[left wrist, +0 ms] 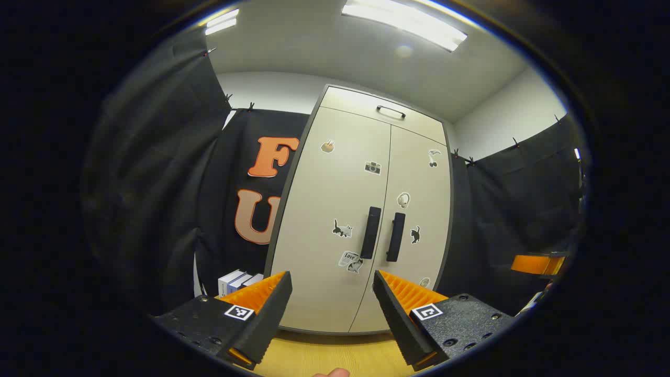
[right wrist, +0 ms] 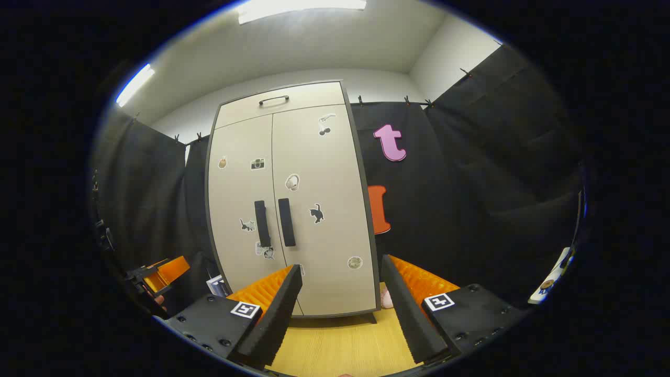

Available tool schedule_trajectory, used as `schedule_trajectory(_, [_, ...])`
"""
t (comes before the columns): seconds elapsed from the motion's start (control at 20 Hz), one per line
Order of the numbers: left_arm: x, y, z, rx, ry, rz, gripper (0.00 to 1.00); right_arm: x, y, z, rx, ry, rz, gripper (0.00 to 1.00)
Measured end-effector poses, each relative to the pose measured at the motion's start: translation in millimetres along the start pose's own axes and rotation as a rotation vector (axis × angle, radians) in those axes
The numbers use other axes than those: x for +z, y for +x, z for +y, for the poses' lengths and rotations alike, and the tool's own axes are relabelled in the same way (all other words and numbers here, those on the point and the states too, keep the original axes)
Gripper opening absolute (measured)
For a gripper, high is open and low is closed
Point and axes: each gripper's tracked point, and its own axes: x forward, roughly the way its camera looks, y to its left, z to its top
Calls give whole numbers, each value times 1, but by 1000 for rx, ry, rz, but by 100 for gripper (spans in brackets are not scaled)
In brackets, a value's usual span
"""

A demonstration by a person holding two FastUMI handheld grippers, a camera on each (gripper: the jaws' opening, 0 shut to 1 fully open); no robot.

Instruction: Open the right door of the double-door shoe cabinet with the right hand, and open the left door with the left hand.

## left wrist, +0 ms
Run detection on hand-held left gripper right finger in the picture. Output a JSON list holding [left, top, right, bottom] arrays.
[[373, 270, 516, 372]]

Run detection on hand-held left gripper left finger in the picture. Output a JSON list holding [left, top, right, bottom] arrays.
[[152, 271, 293, 371]]

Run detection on beige cabinet door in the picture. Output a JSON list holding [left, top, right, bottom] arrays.
[[270, 106, 392, 333], [348, 125, 452, 334]]

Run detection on beige double-door shoe cabinet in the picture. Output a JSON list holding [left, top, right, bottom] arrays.
[[263, 84, 455, 336]]

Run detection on large ceiling light panel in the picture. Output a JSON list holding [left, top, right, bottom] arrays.
[[341, 0, 468, 53]]

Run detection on small ceiling light panel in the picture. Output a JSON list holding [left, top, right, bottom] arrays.
[[204, 8, 240, 36]]

